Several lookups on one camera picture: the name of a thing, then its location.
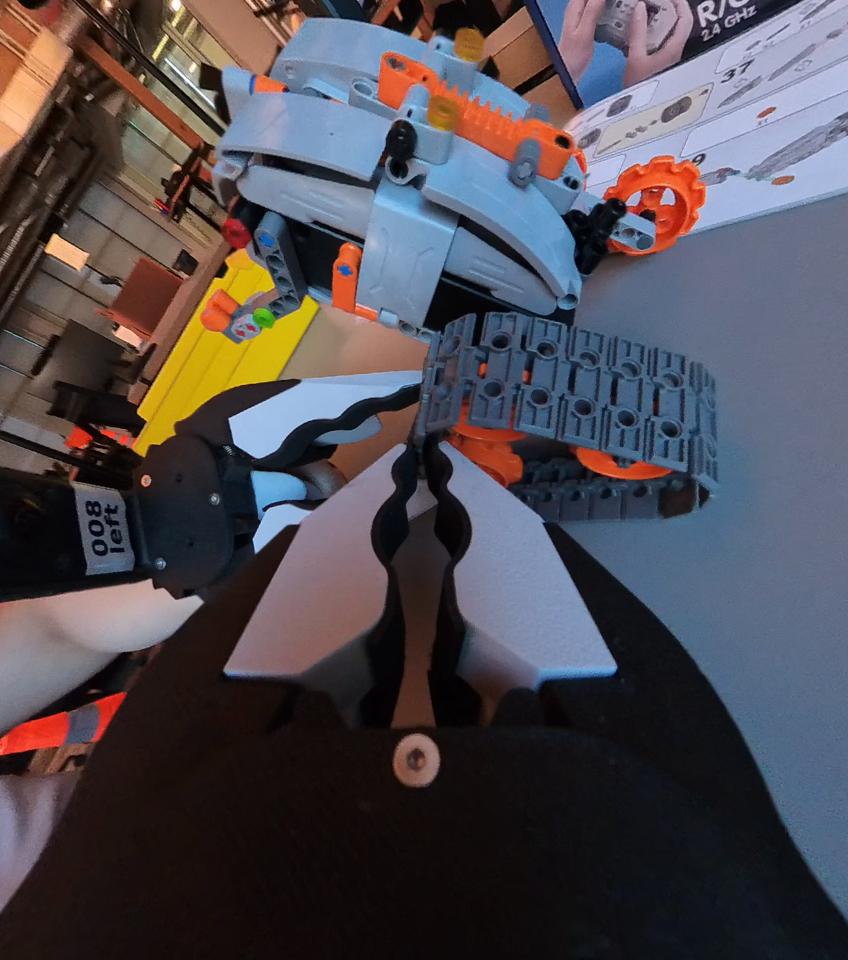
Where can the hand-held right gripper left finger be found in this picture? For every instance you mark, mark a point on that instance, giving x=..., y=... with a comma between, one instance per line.
x=311, y=600

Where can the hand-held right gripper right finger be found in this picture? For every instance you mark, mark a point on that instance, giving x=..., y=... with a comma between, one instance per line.
x=529, y=600

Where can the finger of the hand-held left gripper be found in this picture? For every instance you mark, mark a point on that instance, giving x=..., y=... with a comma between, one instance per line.
x=296, y=409
x=277, y=517

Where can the grey orange block toy robot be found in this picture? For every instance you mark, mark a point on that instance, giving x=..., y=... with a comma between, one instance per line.
x=409, y=240

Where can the dark grey toy track belt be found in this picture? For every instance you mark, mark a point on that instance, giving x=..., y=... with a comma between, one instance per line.
x=581, y=375

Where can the person's left forearm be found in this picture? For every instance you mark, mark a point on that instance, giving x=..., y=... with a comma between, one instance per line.
x=33, y=652

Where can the grey desk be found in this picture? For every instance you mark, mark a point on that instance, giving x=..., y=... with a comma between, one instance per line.
x=769, y=337

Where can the yellow storage bin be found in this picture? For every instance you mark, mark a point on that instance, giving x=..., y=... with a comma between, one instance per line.
x=213, y=375

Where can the brown cardboard box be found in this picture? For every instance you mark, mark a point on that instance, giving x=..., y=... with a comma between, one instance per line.
x=142, y=300

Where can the orange traffic cone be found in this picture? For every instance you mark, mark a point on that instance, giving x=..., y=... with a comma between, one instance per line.
x=41, y=735

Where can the blue toy robot box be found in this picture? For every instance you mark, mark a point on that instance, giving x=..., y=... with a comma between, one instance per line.
x=656, y=45

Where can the open instruction booklet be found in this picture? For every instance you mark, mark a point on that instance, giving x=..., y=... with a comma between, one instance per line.
x=769, y=97

